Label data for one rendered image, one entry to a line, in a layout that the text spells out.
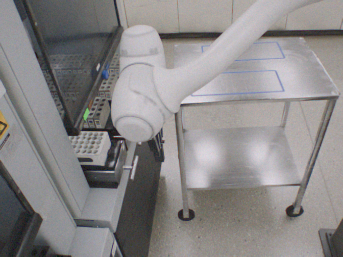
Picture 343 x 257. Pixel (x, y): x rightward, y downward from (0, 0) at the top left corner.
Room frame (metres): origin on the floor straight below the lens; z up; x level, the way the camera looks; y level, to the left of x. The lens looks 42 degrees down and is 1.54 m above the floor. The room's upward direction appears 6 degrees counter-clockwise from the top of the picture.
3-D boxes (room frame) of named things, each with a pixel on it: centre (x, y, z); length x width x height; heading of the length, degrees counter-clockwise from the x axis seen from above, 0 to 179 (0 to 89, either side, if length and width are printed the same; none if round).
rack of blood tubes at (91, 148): (0.73, 0.35, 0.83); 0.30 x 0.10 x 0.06; 80
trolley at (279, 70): (1.11, -0.34, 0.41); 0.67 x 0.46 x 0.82; 85
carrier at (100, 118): (0.86, 0.23, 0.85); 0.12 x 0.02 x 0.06; 171
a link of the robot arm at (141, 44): (0.66, 0.05, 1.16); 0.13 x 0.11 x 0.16; 175
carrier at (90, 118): (0.86, 0.25, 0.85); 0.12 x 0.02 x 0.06; 170
